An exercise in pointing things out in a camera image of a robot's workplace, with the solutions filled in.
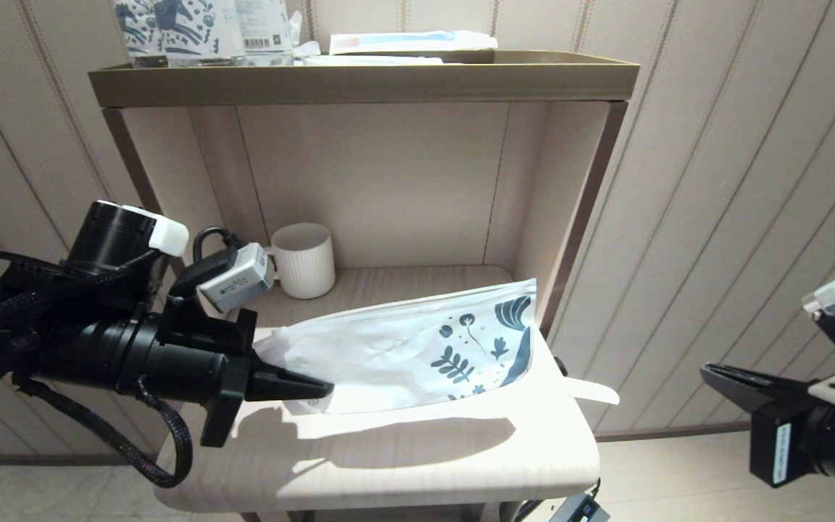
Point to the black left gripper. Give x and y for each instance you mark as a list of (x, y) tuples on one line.
[(193, 362)]

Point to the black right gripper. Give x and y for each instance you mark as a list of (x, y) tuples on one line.
[(831, 449)]

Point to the white floral pouch bag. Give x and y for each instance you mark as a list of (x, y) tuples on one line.
[(374, 355)]

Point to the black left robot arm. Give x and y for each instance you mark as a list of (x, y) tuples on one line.
[(77, 348)]

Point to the white ribbed ceramic mug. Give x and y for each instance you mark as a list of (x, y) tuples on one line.
[(309, 262)]

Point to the grey power inverter box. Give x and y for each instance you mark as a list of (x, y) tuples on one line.
[(580, 511)]

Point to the beige wooden shelf cabinet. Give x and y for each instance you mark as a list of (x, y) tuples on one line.
[(388, 181)]

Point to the crumpled clear plastic wrapper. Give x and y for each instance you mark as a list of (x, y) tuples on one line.
[(305, 45)]

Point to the clear bottle with barcode label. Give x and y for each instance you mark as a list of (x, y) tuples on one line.
[(265, 25)]

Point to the blue patterned package on top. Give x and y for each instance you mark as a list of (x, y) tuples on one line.
[(200, 29)]

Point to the white blue toothbrush packet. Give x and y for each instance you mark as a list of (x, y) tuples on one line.
[(410, 41)]

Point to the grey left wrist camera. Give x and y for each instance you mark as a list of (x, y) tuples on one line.
[(236, 279)]

